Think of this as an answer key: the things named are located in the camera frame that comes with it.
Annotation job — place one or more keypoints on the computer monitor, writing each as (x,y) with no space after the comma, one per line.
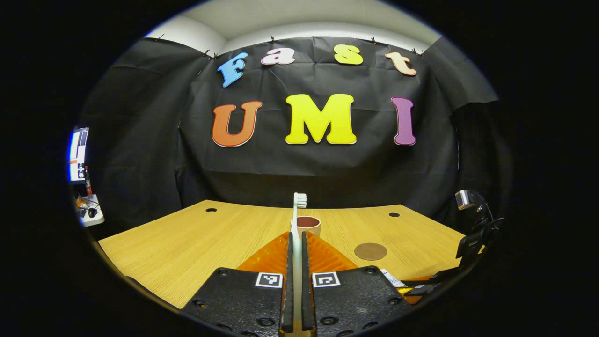
(77,154)

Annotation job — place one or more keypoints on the red bottle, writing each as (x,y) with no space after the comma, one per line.
(88,182)

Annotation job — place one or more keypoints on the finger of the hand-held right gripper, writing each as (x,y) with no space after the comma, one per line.
(430,280)
(419,294)

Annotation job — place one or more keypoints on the brown round coaster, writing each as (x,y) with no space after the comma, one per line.
(370,251)

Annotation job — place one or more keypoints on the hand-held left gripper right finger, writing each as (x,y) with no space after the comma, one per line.
(307,290)

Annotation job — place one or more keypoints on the white toothbrush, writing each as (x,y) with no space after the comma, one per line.
(295,220)

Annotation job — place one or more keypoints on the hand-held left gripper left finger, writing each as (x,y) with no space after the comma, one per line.
(288,290)

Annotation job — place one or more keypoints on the white toothpaste tube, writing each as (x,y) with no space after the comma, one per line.
(390,277)

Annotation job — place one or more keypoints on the black backdrop cloth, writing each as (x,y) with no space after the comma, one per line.
(304,168)

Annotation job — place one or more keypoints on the beige cup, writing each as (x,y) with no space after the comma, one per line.
(312,229)

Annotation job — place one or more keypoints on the wooden desktop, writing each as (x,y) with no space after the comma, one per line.
(196,248)

